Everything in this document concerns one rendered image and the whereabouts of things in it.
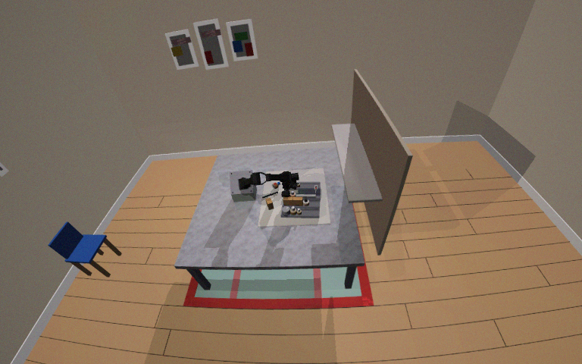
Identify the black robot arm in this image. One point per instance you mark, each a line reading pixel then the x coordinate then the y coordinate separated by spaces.
pixel 285 177

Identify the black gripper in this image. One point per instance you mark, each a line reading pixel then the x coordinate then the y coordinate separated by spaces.
pixel 285 193

